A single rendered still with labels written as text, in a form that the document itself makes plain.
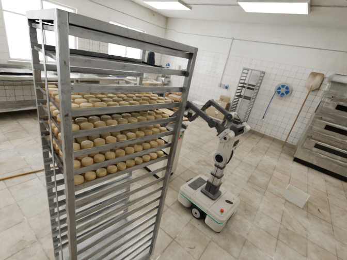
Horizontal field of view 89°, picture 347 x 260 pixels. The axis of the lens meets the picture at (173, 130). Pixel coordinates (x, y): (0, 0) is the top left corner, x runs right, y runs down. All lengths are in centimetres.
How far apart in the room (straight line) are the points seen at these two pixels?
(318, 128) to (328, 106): 48
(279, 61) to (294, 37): 61
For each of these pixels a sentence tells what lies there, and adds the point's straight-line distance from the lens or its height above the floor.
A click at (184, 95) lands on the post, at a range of 102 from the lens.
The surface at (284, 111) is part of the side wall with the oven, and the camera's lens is 588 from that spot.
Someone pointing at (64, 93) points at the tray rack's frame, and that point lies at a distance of 69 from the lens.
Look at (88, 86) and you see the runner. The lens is 74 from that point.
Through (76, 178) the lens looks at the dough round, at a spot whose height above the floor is 115.
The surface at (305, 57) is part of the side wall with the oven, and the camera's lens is 585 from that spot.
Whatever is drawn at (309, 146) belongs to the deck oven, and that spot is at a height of 48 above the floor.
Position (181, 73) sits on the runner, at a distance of 100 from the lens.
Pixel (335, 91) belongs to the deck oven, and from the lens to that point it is 482.
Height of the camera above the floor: 176
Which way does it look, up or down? 22 degrees down
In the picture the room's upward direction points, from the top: 11 degrees clockwise
